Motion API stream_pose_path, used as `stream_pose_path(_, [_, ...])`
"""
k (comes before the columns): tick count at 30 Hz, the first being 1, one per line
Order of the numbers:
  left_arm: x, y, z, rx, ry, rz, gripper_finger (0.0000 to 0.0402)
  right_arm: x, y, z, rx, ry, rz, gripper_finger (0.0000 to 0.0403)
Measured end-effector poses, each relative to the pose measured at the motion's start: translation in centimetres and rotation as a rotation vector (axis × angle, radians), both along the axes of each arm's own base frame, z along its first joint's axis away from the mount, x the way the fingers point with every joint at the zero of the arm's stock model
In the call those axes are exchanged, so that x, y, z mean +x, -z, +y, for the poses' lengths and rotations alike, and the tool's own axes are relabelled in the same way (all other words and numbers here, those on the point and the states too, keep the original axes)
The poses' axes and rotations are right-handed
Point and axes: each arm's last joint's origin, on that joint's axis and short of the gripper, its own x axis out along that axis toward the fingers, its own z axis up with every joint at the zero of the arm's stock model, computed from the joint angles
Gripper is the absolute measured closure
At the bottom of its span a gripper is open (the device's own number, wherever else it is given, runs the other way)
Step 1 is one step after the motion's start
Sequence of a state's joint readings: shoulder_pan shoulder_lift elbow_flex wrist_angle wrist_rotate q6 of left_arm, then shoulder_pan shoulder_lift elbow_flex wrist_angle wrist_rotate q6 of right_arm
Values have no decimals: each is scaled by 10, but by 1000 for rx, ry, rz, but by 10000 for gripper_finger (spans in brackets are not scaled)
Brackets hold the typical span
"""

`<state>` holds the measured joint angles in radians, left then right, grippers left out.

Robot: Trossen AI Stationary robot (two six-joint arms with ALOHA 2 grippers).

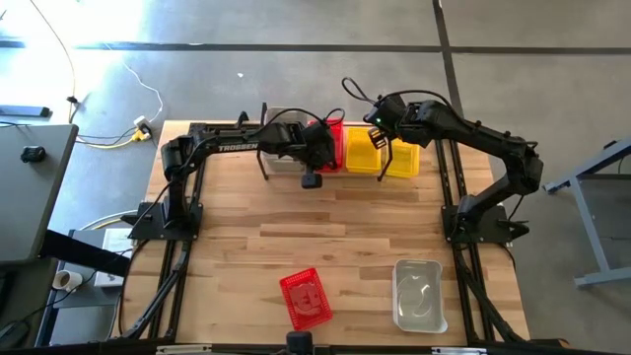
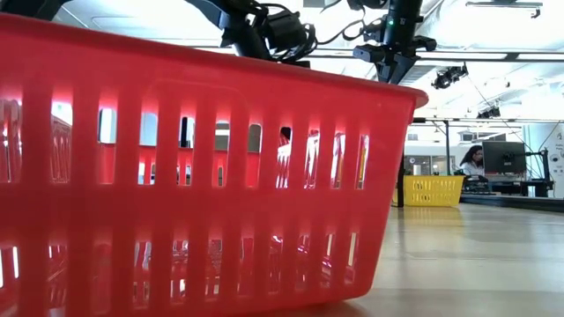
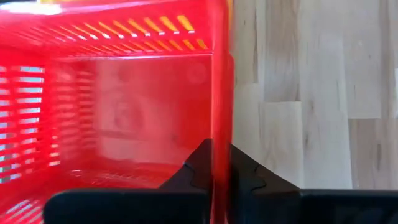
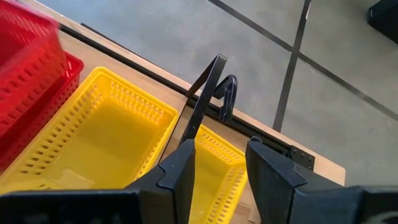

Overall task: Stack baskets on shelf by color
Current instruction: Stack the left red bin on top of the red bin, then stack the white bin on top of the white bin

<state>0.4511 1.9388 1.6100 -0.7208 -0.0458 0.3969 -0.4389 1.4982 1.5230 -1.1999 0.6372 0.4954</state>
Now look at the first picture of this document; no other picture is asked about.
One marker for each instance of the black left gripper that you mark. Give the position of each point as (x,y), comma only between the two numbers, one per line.
(319,145)

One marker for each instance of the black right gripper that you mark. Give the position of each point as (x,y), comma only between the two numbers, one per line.
(392,116)

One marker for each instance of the red slotted plastic basket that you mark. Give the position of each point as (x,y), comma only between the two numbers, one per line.
(338,148)
(305,298)

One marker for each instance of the white plastic basket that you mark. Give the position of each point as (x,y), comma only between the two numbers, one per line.
(283,165)

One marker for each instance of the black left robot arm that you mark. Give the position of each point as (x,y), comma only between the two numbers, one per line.
(236,145)

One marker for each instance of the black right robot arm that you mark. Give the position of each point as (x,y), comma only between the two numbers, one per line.
(473,133)

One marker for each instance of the white power strip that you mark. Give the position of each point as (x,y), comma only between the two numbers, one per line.
(142,127)

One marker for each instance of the clear plastic container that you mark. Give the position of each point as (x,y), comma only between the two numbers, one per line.
(419,296)

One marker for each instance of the white paper cup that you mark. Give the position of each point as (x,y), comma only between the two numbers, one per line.
(66,280)

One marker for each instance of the small black desk device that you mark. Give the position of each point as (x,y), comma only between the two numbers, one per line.
(32,154)

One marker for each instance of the grey desk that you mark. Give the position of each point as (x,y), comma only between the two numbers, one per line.
(29,207)

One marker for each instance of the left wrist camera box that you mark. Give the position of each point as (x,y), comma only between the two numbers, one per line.
(312,181)

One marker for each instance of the black aluminium rig frame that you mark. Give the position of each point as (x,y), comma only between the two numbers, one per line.
(440,172)

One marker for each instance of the black table-level camera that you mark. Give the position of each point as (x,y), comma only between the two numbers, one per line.
(299,342)

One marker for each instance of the grey metal table frame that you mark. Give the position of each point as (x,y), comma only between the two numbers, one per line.
(589,222)

